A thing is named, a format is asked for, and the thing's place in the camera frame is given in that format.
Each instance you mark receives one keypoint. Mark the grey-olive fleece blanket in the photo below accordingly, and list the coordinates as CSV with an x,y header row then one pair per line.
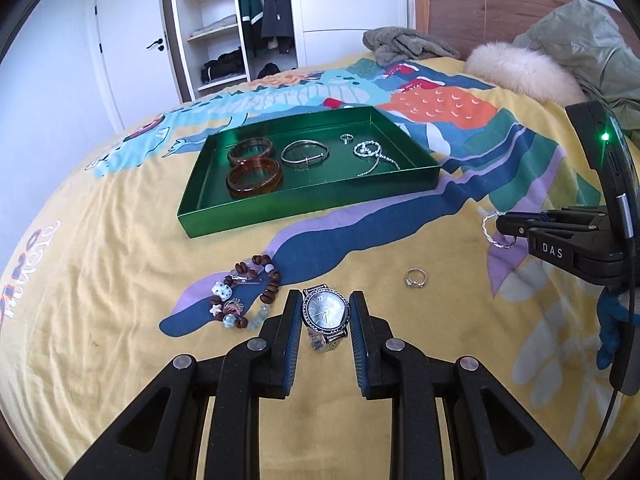
x,y
410,45

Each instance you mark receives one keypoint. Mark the cream fur trim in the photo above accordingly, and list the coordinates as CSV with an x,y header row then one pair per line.
x,y
520,70

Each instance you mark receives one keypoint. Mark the dark brown bangle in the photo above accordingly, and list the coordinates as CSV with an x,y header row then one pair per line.
x,y
233,154

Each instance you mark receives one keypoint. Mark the amber bangle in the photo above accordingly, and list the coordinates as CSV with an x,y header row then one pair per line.
x,y
232,182

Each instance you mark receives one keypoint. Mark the silver wristwatch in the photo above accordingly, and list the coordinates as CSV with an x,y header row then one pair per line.
x,y
325,310

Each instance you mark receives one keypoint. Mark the small black cloth item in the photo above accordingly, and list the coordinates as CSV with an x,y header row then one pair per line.
x,y
269,71

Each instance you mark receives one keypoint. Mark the folded light clothes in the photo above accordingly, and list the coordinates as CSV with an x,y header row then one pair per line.
x,y
215,25

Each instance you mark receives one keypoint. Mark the olive padded jacket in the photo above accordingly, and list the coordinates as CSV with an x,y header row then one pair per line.
x,y
575,35

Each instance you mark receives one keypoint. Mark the yellow printed bed cover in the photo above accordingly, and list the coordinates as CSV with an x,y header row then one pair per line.
x,y
125,285

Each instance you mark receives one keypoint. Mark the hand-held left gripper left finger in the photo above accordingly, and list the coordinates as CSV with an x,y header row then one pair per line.
x,y
295,340

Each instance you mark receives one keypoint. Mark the dark hanging coat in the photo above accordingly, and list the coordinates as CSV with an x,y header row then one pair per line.
x,y
277,5

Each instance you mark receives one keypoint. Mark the green hanging jacket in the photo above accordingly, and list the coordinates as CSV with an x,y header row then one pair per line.
x,y
249,10

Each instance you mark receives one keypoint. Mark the green tray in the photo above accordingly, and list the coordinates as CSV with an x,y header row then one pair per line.
x,y
320,180

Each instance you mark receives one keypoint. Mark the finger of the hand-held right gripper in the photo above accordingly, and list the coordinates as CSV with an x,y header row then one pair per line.
x,y
575,250
525,222

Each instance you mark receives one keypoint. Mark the white wardrobe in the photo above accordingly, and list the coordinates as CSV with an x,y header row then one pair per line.
x,y
345,10

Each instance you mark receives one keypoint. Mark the white door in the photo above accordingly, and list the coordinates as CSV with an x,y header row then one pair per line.
x,y
130,20

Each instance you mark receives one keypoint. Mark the black folded clothes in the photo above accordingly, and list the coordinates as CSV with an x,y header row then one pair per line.
x,y
222,66

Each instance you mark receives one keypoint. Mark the wooden headboard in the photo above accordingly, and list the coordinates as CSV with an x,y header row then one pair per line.
x,y
475,10

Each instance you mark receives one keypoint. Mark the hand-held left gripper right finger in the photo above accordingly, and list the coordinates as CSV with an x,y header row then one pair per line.
x,y
356,340

